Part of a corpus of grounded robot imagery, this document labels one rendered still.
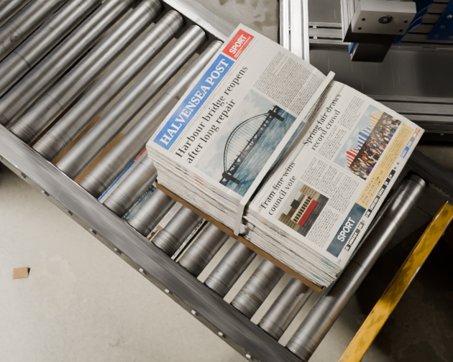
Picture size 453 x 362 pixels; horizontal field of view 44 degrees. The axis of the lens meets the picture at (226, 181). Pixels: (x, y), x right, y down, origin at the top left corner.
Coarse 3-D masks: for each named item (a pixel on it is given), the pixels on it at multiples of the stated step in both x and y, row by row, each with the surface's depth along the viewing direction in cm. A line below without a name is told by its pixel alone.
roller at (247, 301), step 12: (264, 264) 108; (252, 276) 108; (264, 276) 107; (276, 276) 108; (252, 288) 106; (264, 288) 107; (240, 300) 106; (252, 300) 105; (264, 300) 107; (252, 312) 106
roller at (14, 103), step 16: (112, 0) 128; (128, 0) 129; (96, 16) 126; (112, 16) 128; (80, 32) 125; (96, 32) 126; (64, 48) 123; (80, 48) 125; (48, 64) 122; (64, 64) 123; (32, 80) 120; (48, 80) 122; (16, 96) 118; (32, 96) 120; (0, 112) 117; (16, 112) 119
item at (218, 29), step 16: (160, 0) 129; (176, 0) 129; (192, 0) 129; (160, 16) 135; (192, 16) 127; (208, 16) 128; (208, 32) 126; (224, 32) 126; (416, 160) 117; (432, 160) 117; (400, 176) 121; (432, 176) 116; (448, 176) 116; (432, 192) 118; (448, 192) 115; (432, 208) 123
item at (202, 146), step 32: (256, 32) 99; (224, 64) 96; (256, 64) 96; (288, 64) 97; (192, 96) 94; (224, 96) 94; (256, 96) 94; (288, 96) 95; (160, 128) 92; (192, 128) 92; (224, 128) 92; (256, 128) 93; (160, 160) 94; (192, 160) 90; (224, 160) 90; (192, 192) 101; (224, 192) 88
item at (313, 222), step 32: (352, 96) 95; (320, 128) 93; (352, 128) 93; (384, 128) 93; (416, 128) 94; (320, 160) 91; (352, 160) 91; (384, 160) 91; (288, 192) 89; (320, 192) 89; (352, 192) 89; (384, 192) 89; (256, 224) 92; (288, 224) 87; (320, 224) 87; (352, 224) 87; (288, 256) 98; (320, 256) 86
